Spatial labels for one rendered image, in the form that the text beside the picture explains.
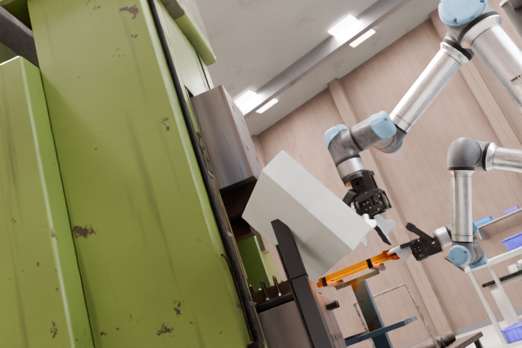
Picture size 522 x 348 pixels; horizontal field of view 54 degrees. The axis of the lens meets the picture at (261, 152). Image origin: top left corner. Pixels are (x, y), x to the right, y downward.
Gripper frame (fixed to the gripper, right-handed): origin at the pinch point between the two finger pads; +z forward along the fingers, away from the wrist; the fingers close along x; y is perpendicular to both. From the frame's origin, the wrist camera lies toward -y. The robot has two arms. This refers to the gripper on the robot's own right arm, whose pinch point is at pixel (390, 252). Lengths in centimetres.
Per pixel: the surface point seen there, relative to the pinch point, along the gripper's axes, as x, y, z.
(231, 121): -56, -60, 28
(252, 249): -19, -20, 50
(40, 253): -103, -26, 83
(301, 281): -97, 9, 12
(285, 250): -97, 1, 13
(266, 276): -19, -8, 48
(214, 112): -57, -66, 33
